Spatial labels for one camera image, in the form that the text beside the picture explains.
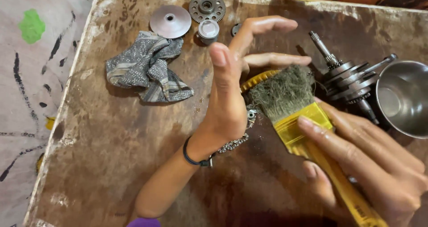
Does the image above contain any person's right hand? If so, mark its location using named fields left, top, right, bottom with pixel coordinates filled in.
left=297, top=97, right=428, bottom=227

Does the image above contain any person's left hand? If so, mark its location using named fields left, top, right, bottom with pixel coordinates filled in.
left=185, top=15, right=312, bottom=158

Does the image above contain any yellow paint brush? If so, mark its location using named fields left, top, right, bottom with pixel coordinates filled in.
left=248, top=65, right=390, bottom=227

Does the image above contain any yellow toothed gear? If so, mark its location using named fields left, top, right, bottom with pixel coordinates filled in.
left=240, top=70, right=281, bottom=94

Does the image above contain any black wristband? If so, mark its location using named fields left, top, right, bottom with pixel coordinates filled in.
left=183, top=136, right=215, bottom=168

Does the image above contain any silver piston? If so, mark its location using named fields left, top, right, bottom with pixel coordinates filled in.
left=195, top=19, right=220, bottom=46

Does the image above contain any steel bowl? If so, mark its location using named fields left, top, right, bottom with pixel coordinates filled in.
left=375, top=60, right=428, bottom=139

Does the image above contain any grey patterned cloth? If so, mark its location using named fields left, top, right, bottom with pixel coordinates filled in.
left=105, top=31, right=195, bottom=103

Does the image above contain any smooth metal pulley disc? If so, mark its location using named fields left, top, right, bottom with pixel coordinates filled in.
left=149, top=5, right=192, bottom=39

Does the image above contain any grey perforated sprocket gear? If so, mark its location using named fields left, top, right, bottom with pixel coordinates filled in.
left=189, top=0, right=226, bottom=24

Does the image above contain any steel crankshaft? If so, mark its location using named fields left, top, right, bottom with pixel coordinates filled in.
left=308, top=31, right=398, bottom=125

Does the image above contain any purple clothing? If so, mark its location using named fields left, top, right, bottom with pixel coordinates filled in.
left=126, top=218, right=162, bottom=227

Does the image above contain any silver metal chain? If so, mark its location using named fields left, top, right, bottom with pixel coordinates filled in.
left=217, top=104, right=258, bottom=154

